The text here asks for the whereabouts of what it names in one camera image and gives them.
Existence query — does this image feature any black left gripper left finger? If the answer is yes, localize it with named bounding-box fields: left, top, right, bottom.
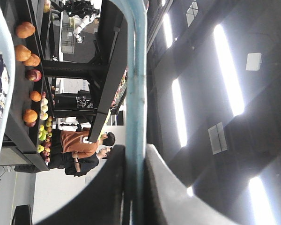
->
left=34, top=145, right=125, bottom=225

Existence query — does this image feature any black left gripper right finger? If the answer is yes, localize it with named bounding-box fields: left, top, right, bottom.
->
left=145, top=144, right=235, bottom=225

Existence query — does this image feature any light blue plastic basket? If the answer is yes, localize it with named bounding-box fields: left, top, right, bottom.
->
left=0, top=0, right=147, bottom=225

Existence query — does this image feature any person in black shirt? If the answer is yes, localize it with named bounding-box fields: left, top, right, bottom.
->
left=48, top=147, right=113, bottom=177

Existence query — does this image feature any person in orange shirt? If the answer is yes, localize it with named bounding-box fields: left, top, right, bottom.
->
left=51, top=129, right=115, bottom=159

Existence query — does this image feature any black fruit display stand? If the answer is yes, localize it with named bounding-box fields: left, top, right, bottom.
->
left=0, top=0, right=127, bottom=171

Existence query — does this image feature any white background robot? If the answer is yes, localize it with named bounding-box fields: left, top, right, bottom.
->
left=63, top=0, right=102, bottom=43

